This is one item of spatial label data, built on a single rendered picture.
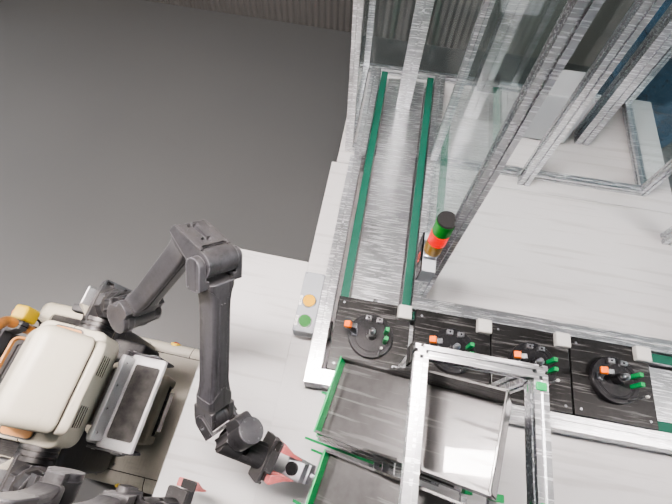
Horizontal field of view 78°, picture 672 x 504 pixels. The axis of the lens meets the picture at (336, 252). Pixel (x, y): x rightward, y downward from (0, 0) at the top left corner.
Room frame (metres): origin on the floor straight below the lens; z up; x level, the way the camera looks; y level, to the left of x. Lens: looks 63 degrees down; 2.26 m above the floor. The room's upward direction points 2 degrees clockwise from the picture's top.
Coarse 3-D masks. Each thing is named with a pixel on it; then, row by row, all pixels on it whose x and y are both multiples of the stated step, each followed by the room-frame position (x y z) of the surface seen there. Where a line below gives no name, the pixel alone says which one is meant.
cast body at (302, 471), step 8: (288, 464) -0.01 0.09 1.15; (296, 464) -0.01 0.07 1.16; (304, 464) -0.01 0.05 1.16; (312, 464) -0.01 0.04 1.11; (288, 472) -0.03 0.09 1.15; (296, 472) -0.03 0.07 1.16; (304, 472) -0.03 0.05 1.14; (312, 472) -0.03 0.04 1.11; (296, 480) -0.05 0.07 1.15; (304, 480) -0.05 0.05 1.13
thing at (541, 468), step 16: (416, 352) 0.14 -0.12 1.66; (416, 368) 0.12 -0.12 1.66; (544, 368) 0.13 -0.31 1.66; (416, 384) 0.10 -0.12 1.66; (496, 384) 0.13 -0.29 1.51; (512, 384) 0.12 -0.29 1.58; (528, 384) 0.11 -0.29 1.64; (416, 400) 0.08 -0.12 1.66; (528, 400) 0.09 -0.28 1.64; (544, 400) 0.08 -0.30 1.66; (416, 416) 0.06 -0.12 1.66; (544, 416) 0.06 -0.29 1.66; (416, 432) 0.04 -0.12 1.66; (544, 432) 0.04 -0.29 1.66; (416, 448) 0.02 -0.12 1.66; (544, 448) 0.02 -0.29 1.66; (416, 464) 0.00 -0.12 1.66; (544, 464) 0.00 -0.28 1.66; (416, 480) -0.02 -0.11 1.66; (544, 480) -0.01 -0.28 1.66; (400, 496) -0.04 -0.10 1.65; (416, 496) -0.04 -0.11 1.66; (544, 496) -0.03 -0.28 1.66
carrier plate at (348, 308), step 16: (352, 304) 0.46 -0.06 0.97; (368, 304) 0.46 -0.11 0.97; (384, 304) 0.46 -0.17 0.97; (336, 320) 0.40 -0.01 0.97; (352, 320) 0.40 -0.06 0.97; (400, 320) 0.41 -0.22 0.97; (336, 336) 0.35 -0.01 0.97; (400, 336) 0.36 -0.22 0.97; (336, 352) 0.30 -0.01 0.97; (352, 352) 0.30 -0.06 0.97; (400, 352) 0.31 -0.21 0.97
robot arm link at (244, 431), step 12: (204, 420) 0.07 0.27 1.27; (240, 420) 0.07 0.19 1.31; (252, 420) 0.07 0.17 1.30; (204, 432) 0.04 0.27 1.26; (216, 432) 0.04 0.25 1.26; (228, 432) 0.04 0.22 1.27; (240, 432) 0.04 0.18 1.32; (252, 432) 0.04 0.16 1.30; (240, 444) 0.02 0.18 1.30; (252, 444) 0.02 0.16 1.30
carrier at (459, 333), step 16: (416, 320) 0.41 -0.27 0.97; (432, 320) 0.41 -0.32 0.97; (448, 320) 0.41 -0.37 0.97; (464, 320) 0.42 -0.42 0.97; (480, 320) 0.41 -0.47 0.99; (416, 336) 0.36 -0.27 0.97; (448, 336) 0.36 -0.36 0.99; (464, 336) 0.35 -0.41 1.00; (480, 336) 0.37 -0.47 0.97; (480, 352) 0.32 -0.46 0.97; (432, 368) 0.26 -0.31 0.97; (448, 368) 0.26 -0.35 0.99
